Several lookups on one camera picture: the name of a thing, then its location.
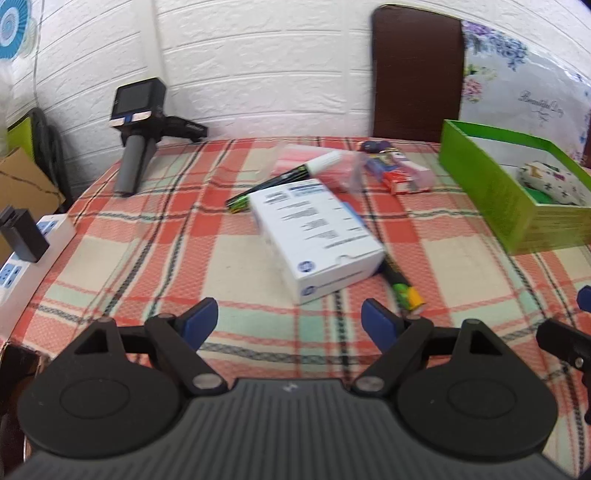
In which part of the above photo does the black power adapter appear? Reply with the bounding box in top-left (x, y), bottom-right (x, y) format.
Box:
top-left (1, 205), bottom-right (49, 263)

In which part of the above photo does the black marker yellow end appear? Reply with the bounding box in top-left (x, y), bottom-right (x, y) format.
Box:
top-left (373, 241), bottom-right (426, 319)

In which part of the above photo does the floral bedding package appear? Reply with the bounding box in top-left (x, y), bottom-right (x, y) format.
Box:
top-left (459, 20), bottom-right (590, 163)

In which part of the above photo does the floral fabric pouch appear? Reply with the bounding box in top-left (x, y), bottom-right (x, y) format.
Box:
top-left (519, 161), bottom-right (590, 206)

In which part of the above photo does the red white small box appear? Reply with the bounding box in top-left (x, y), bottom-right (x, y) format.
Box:
top-left (365, 149), bottom-right (436, 195)

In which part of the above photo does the idle handheld gripper device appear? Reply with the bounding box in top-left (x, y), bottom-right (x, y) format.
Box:
top-left (109, 77), bottom-right (208, 197)

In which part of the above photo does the white HP box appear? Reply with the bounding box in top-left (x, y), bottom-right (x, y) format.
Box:
top-left (249, 179), bottom-right (383, 305)

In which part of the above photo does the pink plastic bag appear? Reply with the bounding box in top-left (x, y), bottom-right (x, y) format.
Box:
top-left (263, 143), bottom-right (367, 193)

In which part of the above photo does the purple keychain with ring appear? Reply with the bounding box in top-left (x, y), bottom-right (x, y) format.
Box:
top-left (356, 140), bottom-right (397, 155)

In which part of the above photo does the white power strip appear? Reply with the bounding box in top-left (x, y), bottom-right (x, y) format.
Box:
top-left (0, 214), bottom-right (75, 342)

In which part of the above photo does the dark brown headboard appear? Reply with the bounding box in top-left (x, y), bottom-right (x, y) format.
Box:
top-left (370, 5), bottom-right (465, 142)

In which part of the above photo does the black marker white cap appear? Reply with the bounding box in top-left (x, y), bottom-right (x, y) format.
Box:
top-left (225, 151), bottom-right (342, 213)

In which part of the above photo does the plaid red blanket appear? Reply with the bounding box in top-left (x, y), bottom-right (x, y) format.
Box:
top-left (12, 139), bottom-right (590, 474)

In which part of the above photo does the green open storage box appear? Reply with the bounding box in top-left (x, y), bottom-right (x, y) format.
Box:
top-left (439, 120), bottom-right (590, 255)

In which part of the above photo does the blue desk fan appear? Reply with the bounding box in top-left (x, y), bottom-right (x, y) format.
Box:
top-left (0, 0), bottom-right (32, 60)

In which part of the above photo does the cardboard box at left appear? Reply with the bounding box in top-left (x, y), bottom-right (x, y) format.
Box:
top-left (0, 147), bottom-right (67, 264)

